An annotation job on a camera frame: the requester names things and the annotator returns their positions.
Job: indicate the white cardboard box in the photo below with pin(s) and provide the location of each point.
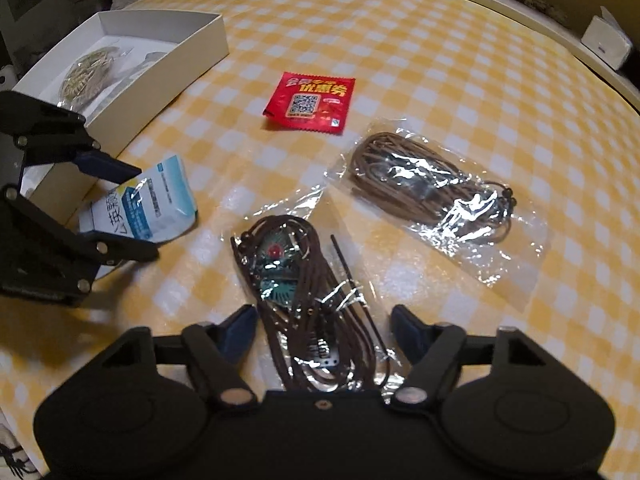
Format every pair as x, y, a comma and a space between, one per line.
165, 67

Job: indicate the yellow checked tablecloth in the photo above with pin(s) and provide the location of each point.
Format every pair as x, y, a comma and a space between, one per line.
400, 35

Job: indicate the white printed cloth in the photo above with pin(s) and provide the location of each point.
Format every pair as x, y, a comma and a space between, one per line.
12, 447

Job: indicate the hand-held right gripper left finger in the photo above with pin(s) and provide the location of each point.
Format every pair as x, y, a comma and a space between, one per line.
240, 332

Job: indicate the blue and white packet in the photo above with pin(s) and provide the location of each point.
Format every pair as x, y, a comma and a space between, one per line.
150, 205

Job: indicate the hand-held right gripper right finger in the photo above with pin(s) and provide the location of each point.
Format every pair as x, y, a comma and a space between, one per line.
407, 330

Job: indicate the white tissue box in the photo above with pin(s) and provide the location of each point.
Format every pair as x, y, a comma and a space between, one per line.
605, 42

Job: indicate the red packet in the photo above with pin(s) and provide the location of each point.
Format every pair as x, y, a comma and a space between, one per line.
310, 102

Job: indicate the small clear bag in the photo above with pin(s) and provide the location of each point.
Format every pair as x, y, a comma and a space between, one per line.
142, 62

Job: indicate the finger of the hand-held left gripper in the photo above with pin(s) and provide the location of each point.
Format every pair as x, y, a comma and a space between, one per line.
107, 166
125, 251

